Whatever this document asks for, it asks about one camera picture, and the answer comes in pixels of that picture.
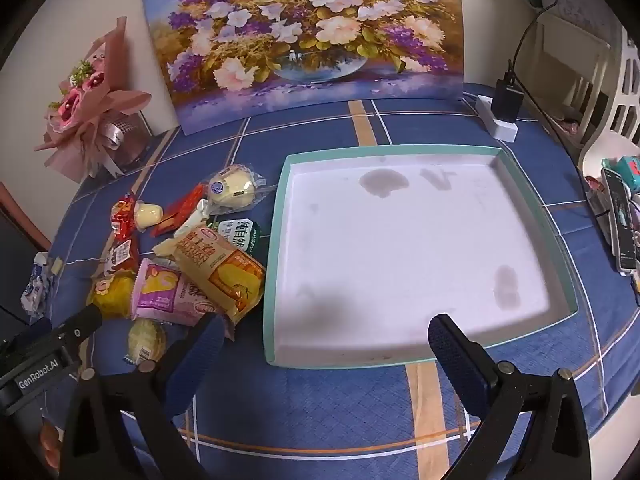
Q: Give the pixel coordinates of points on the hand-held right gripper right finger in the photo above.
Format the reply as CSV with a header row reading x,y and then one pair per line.
x,y
455,360

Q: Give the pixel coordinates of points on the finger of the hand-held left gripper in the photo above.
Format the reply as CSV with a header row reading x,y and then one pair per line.
x,y
82,325

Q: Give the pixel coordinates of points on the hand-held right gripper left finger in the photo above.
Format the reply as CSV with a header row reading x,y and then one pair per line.
x,y
200,355

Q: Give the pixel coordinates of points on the yellow snack packet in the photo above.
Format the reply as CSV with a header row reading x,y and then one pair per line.
x,y
112,297

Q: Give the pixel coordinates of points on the pale green cake packet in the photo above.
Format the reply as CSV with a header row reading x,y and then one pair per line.
x,y
145,342

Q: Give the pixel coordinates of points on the pink snack packet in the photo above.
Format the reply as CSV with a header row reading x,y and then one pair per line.
x,y
170,295

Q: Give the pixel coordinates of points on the yellow cake packet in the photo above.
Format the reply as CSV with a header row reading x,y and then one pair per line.
x,y
225,270

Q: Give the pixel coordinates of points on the teal cardboard box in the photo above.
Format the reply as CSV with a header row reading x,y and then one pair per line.
x,y
400,260

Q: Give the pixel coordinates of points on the red cartoon snack packet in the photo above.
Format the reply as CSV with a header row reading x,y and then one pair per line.
x,y
122,217

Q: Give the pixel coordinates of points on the green white tofu packet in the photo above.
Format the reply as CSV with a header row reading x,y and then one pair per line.
x,y
242,235

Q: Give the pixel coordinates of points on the small cream candy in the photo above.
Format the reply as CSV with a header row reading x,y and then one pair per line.
x,y
147,212

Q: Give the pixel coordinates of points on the red patterned snack packet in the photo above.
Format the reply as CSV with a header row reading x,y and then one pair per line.
x,y
180,207

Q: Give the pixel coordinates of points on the steamed bun clear packet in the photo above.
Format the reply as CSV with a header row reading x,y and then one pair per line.
x,y
235,187

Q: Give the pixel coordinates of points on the crumpled blue white wrapper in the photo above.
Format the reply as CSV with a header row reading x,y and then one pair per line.
x,y
37,285

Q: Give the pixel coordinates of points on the small beige eraser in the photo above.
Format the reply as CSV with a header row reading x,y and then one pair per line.
x,y
57,265

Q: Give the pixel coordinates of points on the dark cabinet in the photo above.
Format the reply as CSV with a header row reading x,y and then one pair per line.
x,y
15,270

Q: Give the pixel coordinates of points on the blue plaid tablecloth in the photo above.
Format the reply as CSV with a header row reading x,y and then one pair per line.
x,y
350,410

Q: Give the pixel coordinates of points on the smartphone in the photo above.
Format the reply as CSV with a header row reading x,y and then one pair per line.
x,y
622,230

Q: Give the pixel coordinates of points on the pink flower bouquet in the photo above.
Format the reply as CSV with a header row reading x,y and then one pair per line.
x,y
85,105

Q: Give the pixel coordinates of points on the white power strip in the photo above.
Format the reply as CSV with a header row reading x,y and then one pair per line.
x,y
502,130

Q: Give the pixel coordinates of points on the teal plastic toy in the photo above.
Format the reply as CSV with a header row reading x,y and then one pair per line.
x,y
625,167

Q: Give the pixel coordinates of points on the black charger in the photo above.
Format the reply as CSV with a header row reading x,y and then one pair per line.
x,y
507,100

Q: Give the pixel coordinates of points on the white carved chair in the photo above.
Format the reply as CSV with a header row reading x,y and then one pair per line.
x,y
625,100

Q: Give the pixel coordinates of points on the flower painting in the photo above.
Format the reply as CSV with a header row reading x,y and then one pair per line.
x,y
300,35

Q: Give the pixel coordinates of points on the cream side table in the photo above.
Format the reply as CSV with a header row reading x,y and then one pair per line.
x,y
570,45

